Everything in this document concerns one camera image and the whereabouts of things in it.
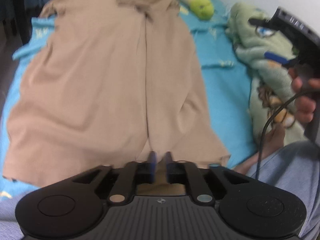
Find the tan t-shirt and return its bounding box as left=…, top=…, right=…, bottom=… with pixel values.
left=3, top=0, right=229, bottom=187

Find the person's right hand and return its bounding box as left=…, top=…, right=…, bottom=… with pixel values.
left=289, top=68, right=316, bottom=124

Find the light green fleece blanket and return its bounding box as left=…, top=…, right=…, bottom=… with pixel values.
left=226, top=2, right=294, bottom=142

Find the teal patterned bed sheet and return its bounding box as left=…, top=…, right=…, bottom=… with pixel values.
left=1, top=0, right=257, bottom=200

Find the green and cream plush toy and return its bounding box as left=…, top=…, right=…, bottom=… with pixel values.
left=180, top=0, right=214, bottom=21

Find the grey blue pyjama leg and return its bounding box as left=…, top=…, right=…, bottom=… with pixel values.
left=259, top=140, right=319, bottom=239

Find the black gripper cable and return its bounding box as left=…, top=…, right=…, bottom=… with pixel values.
left=256, top=89, right=320, bottom=181

